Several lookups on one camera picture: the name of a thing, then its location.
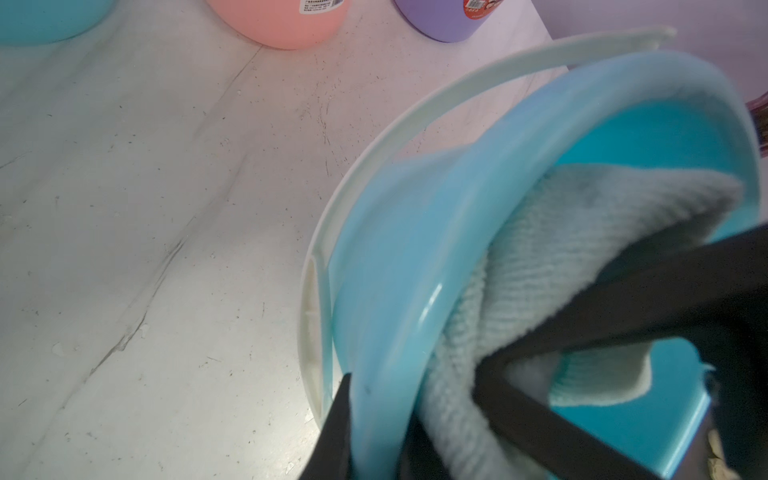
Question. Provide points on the teal plastic bucket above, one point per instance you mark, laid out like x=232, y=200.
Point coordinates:
x=36, y=22
x=399, y=239

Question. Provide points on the purple plastic bucket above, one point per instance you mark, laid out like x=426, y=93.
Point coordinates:
x=447, y=21

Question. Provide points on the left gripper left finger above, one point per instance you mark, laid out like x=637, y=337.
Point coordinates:
x=331, y=457

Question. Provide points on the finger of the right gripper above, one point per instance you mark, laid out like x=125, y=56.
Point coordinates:
x=562, y=448
x=687, y=295

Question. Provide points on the pink plastic bucket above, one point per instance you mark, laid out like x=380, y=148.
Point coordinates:
x=283, y=24

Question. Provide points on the mint green microfiber cloth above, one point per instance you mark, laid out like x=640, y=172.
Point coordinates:
x=580, y=224

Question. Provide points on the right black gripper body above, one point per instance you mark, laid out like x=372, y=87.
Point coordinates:
x=732, y=339

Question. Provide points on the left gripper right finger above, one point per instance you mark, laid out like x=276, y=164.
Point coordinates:
x=418, y=459

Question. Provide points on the dark flower vase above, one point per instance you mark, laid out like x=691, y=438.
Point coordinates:
x=758, y=109

